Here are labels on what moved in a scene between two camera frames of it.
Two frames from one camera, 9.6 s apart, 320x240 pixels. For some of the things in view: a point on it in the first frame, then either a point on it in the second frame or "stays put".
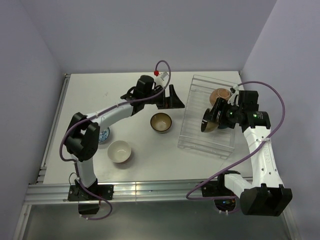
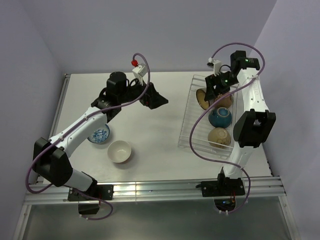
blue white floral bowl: (104, 134) stays put
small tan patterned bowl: (161, 122) -> (200, 95)
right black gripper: (221, 104) -> (211, 93)
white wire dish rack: (220, 141) stays put
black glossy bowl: (207, 125) -> (219, 137)
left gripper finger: (175, 101) -> (156, 99)
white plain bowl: (119, 151) stays put
